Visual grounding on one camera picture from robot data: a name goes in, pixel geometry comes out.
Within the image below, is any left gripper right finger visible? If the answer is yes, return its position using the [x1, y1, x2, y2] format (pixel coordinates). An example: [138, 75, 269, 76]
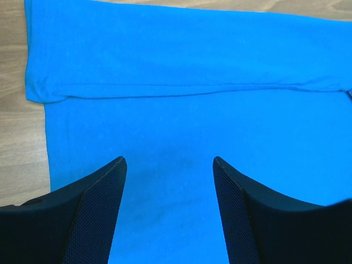
[213, 157, 351, 263]

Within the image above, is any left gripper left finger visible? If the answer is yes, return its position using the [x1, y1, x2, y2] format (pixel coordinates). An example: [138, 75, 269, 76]
[1, 157, 127, 263]

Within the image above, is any blue t shirt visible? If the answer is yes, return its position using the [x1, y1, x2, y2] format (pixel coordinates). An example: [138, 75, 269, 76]
[24, 1, 351, 263]

